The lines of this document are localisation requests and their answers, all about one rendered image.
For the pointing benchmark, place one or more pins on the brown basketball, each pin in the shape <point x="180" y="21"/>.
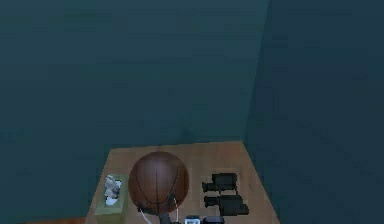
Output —
<point x="156" y="176"/>

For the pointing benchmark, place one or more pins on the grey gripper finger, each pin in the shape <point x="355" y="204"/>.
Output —
<point x="143" y="216"/>
<point x="176" y="208"/>

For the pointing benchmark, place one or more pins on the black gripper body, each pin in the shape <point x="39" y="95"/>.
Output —
<point x="165" y="220"/>

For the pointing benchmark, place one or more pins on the black binoculars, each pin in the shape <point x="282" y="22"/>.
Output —
<point x="230" y="201"/>

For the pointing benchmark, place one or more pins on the green tissue box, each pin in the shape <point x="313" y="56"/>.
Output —
<point x="117" y="204"/>

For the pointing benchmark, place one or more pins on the light wooden table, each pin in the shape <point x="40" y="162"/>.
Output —
<point x="216" y="156"/>

